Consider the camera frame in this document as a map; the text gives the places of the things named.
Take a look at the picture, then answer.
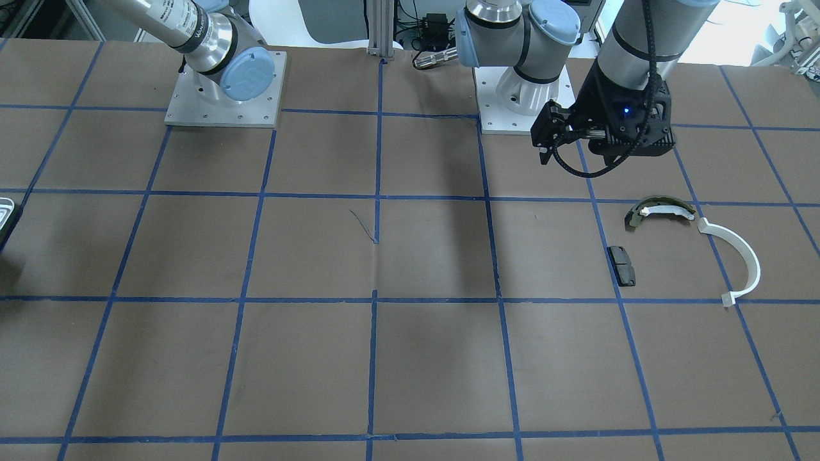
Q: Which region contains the aluminium frame post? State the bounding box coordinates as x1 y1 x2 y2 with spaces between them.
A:
365 0 395 61

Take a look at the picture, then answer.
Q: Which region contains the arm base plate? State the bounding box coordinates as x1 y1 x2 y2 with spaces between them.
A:
473 67 575 135
164 50 289 129

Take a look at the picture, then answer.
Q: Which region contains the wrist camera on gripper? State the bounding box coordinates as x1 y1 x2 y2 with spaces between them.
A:
530 99 572 166

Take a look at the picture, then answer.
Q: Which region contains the olive brake shoe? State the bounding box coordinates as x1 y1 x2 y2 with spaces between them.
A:
624 195 697 229

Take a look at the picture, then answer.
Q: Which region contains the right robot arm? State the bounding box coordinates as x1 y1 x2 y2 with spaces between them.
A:
104 1 275 101

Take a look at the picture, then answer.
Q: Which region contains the white chair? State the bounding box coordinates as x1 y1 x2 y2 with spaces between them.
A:
249 1 401 51

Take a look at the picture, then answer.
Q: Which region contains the white curved plastic bracket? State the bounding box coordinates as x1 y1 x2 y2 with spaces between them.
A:
697 218 762 307

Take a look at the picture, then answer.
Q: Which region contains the black brake pad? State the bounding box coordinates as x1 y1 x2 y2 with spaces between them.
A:
607 245 637 287

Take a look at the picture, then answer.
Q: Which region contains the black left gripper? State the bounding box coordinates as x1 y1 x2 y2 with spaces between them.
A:
574 62 677 158

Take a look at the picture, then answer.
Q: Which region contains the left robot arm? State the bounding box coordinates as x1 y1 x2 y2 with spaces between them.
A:
455 1 717 166

